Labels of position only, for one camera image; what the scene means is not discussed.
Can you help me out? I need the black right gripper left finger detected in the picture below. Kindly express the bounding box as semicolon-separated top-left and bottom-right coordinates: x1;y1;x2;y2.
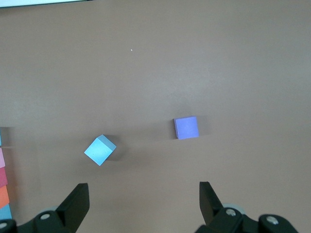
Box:
0;183;90;233

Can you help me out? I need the purple foam cube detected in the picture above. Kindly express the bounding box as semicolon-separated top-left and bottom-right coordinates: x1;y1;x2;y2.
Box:
173;116;200;140

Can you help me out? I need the brown table mat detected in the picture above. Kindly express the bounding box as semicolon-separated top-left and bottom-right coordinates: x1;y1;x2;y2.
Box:
0;0;311;233

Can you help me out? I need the red foam cube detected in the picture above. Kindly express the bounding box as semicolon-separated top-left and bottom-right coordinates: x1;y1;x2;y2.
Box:
0;167;8;187

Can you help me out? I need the orange foam cube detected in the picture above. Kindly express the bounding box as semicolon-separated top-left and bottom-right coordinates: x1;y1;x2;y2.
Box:
0;185;10;209

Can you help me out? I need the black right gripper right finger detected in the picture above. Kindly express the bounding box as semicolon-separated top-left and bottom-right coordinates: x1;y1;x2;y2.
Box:
195;181;298;233

